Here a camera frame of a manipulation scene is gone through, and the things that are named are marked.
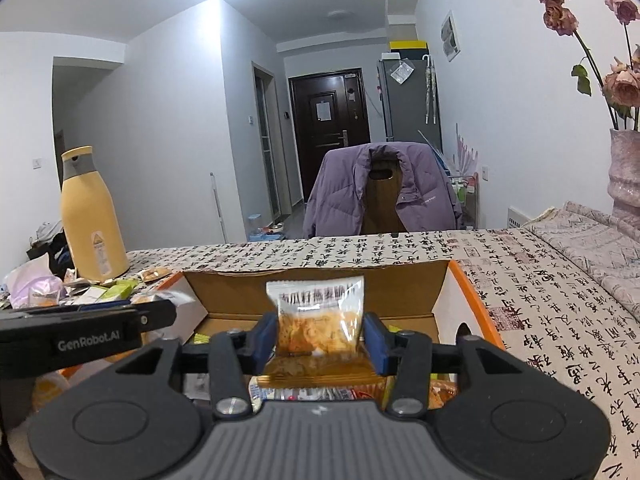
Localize pink textured vase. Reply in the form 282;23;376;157
607;127;640;233

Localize dried pink roses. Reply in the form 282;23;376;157
531;0;640;132

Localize paper sheet on refrigerator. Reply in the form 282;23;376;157
389;60;415;84

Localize folded patterned cloth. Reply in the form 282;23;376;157
527;201;640;322

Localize black bag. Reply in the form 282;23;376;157
27;232;73;272

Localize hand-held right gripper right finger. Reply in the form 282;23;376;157
364;311;524;418

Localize yellow box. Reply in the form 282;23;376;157
389;39;430;58

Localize blue pet feeder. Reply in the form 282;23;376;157
247;214;286;241

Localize metal storage rack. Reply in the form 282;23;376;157
441;170;479;231

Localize wooden chair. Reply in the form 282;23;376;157
361;155;409;235

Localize oat crisp snack packet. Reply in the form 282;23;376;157
265;275;368;359

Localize dark entrance door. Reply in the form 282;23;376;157
288;67;372;206

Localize folded umbrella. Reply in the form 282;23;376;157
423;55;439;125

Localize white radiator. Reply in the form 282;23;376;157
507;205;537;229

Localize orange cardboard box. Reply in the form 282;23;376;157
130;259;507;403

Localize grey refrigerator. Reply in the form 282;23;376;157
376;55;443;148

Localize pile of snack packets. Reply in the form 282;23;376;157
185;327;461;409

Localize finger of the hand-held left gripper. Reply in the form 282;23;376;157
0;299;177;334

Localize yellow thermos bottle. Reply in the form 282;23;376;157
60;146;130;281

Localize light green snack packet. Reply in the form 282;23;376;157
100;280;141;302

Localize glass sliding door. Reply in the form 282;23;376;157
252;62;281;221

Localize white mop pole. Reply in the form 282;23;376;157
209;172;229;246

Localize white wall panel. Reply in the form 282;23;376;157
440;10;461;63

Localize purple puffer jacket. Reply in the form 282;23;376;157
303;142;463;237

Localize purple plastic bag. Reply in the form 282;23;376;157
5;255;66;309

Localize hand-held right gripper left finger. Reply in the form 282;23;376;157
115;311;279;419

